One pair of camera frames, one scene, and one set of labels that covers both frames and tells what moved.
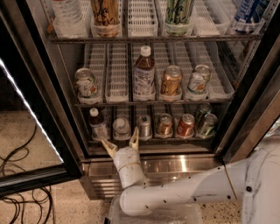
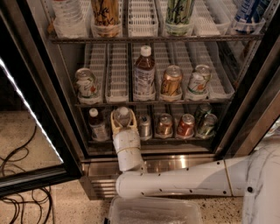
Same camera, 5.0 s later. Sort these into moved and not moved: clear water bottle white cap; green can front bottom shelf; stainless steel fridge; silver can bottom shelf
Moved: clear water bottle white cap
Not moved: stainless steel fridge; silver can bottom shelf; green can front bottom shelf
